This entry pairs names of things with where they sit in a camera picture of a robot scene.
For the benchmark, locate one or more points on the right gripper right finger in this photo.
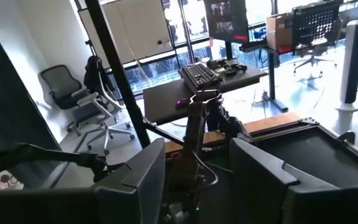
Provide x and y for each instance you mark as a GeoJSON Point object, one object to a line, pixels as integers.
{"type": "Point", "coordinates": [259, 193]}

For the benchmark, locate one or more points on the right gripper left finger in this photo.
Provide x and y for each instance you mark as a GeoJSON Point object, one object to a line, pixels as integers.
{"type": "Point", "coordinates": [148, 174]}

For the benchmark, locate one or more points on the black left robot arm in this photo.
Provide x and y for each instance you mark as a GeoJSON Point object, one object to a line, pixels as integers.
{"type": "Point", "coordinates": [196, 124]}

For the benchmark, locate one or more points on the red glass vase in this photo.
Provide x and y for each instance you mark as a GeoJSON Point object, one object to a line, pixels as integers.
{"type": "Point", "coordinates": [176, 155]}

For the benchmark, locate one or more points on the black table mat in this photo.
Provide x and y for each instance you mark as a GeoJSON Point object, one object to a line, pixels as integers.
{"type": "Point", "coordinates": [315, 155]}

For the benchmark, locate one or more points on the gray desk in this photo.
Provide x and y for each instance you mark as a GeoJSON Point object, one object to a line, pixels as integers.
{"type": "Point", "coordinates": [163, 102]}

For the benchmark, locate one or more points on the black computer mouse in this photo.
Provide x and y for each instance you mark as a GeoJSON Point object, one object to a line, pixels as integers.
{"type": "Point", "coordinates": [182, 104]}

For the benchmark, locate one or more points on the gray office chair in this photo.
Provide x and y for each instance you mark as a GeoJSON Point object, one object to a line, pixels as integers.
{"type": "Point", "coordinates": [89, 105]}

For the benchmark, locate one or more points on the black table clamp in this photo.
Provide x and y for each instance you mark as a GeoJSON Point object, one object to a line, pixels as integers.
{"type": "Point", "coordinates": [346, 137]}

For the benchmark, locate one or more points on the black computer keyboard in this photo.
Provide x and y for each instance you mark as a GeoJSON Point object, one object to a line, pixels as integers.
{"type": "Point", "coordinates": [199, 76]}

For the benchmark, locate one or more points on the black jacket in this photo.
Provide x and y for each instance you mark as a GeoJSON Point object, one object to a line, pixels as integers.
{"type": "Point", "coordinates": [95, 74]}

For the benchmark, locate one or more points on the black mesh office chair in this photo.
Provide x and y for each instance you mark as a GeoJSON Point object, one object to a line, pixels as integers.
{"type": "Point", "coordinates": [59, 84]}

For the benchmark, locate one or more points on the black desk gadget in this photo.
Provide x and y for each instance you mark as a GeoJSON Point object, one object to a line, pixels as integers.
{"type": "Point", "coordinates": [236, 68]}
{"type": "Point", "coordinates": [214, 63]}

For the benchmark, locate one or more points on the patterned cloth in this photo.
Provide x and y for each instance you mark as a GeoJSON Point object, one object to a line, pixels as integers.
{"type": "Point", "coordinates": [5, 180]}

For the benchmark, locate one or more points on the white whiteboard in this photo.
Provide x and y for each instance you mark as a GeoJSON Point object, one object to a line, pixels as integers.
{"type": "Point", "coordinates": [135, 28]}

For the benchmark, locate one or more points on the white tower fan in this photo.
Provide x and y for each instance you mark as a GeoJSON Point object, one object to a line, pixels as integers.
{"type": "Point", "coordinates": [353, 62]}

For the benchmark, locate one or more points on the black partition panel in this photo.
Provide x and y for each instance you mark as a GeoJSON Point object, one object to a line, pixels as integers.
{"type": "Point", "coordinates": [8, 93]}

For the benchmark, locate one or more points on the brown cardboard box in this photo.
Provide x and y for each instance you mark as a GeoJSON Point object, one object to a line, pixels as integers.
{"type": "Point", "coordinates": [278, 31]}

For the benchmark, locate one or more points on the black computer monitor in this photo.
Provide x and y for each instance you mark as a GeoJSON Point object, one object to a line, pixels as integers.
{"type": "Point", "coordinates": [225, 21]}

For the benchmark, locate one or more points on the black perforated back chair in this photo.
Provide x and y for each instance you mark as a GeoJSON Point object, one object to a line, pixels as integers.
{"type": "Point", "coordinates": [315, 25]}

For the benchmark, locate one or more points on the black aluminium rig frame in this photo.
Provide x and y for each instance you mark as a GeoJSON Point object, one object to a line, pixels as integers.
{"type": "Point", "coordinates": [117, 74]}

